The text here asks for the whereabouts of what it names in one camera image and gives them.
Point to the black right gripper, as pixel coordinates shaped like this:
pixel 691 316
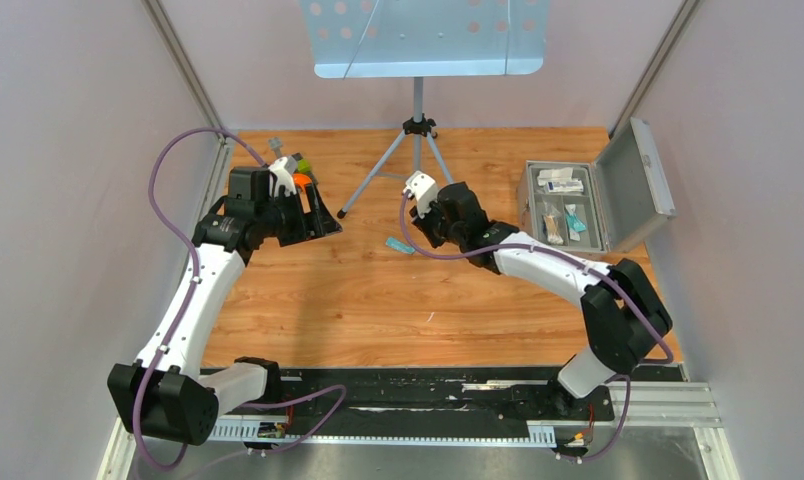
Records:
pixel 422 224

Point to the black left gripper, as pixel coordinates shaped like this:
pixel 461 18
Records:
pixel 315 223

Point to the blue Basewing sachet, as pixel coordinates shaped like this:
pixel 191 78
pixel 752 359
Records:
pixel 399 246

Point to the grey metal case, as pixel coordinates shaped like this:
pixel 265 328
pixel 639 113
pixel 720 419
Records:
pixel 631 191

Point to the cotton swabs bag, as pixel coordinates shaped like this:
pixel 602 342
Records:
pixel 551 219

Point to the white pads zip bag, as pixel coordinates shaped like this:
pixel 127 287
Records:
pixel 554 174

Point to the grey plastic tray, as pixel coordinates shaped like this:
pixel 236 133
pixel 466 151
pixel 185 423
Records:
pixel 591 242

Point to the small white blue box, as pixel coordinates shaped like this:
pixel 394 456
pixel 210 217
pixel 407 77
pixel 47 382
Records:
pixel 569 186

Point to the blue white sachet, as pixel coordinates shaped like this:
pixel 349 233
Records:
pixel 571 208
pixel 574 226

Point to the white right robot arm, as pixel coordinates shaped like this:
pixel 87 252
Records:
pixel 624 317

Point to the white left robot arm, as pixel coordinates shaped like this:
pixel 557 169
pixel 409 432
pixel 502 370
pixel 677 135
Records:
pixel 163 394

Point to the orange grey toy fixture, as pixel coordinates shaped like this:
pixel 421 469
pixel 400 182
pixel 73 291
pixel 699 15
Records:
pixel 304 175

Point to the blue music stand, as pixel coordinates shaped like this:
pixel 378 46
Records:
pixel 398 39

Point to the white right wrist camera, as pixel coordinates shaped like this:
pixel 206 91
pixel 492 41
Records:
pixel 423 190

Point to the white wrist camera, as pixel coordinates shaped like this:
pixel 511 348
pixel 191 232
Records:
pixel 282 180
pixel 423 190

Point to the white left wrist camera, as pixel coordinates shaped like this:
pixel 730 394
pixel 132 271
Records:
pixel 282 180

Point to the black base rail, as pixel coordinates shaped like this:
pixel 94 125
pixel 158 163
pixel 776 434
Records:
pixel 497 406

